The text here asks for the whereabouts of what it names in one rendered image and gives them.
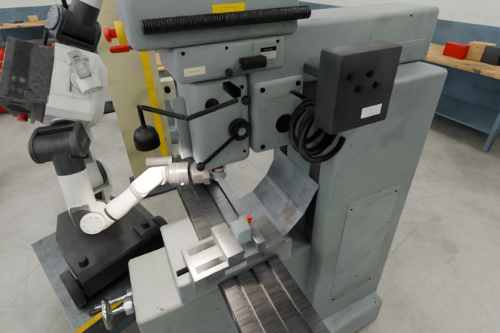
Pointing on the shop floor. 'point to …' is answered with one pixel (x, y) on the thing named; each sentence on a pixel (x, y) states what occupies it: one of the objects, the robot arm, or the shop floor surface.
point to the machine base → (355, 315)
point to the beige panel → (132, 88)
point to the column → (364, 189)
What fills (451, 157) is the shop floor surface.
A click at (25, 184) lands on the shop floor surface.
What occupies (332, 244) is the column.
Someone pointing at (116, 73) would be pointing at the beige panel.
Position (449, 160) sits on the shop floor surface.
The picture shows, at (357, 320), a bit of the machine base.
